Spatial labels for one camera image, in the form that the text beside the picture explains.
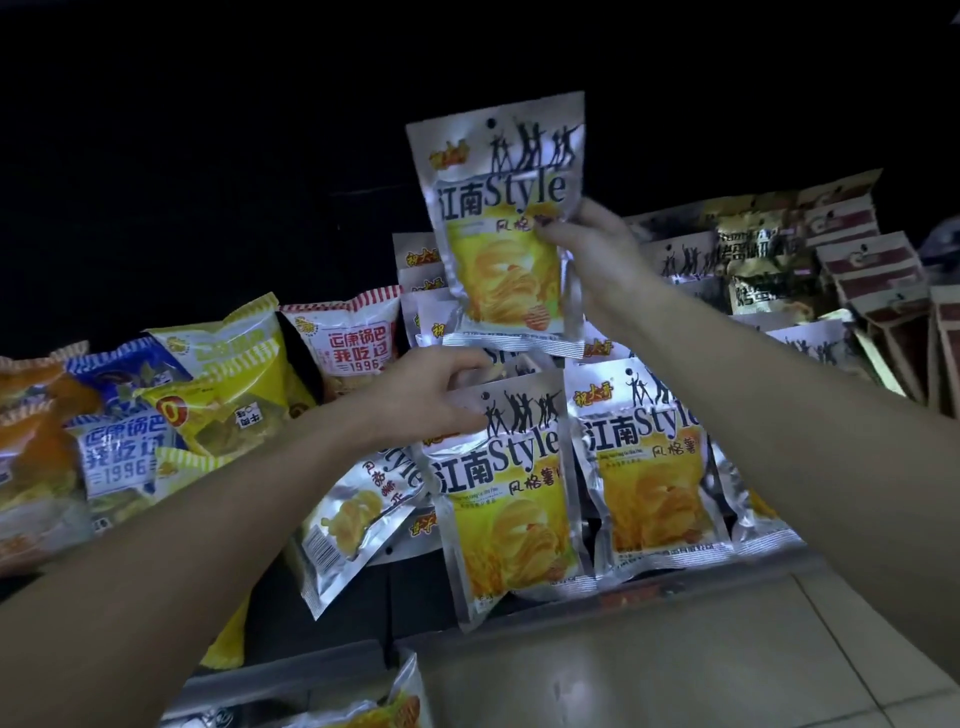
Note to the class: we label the person's left hand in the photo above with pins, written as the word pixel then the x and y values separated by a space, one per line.
pixel 416 401

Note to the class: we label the person's right hand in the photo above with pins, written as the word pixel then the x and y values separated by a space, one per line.
pixel 611 270

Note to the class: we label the person's left thumb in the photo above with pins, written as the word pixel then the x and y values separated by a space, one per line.
pixel 465 421

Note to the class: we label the person's right thumb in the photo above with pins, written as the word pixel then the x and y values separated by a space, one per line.
pixel 559 235

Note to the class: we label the silver yellow chip packet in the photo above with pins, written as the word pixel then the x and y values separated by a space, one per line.
pixel 510 510
pixel 375 709
pixel 495 225

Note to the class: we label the person's right forearm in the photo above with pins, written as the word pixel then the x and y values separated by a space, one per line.
pixel 787 450

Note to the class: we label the person's left forearm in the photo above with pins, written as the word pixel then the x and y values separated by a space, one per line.
pixel 180 570

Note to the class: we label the red striped snack packet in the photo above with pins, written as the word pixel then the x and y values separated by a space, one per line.
pixel 345 337

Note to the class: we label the pile of silver chip packets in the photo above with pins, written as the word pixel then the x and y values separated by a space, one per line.
pixel 652 480

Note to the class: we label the gold black snack packet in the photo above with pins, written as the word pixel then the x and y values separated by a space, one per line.
pixel 757 240
pixel 769 296

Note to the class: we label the orange shelf price label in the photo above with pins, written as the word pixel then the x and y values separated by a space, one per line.
pixel 627 597

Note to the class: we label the yellow striped snack packet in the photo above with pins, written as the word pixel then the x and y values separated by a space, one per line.
pixel 184 469
pixel 227 637
pixel 217 341
pixel 225 420

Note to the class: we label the metal store shelf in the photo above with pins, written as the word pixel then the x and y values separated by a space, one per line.
pixel 337 667

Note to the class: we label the blue striped snack packet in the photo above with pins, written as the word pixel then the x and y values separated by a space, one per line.
pixel 112 465
pixel 127 369

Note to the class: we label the orange snack packet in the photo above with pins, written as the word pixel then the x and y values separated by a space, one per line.
pixel 37 532
pixel 34 465
pixel 34 379

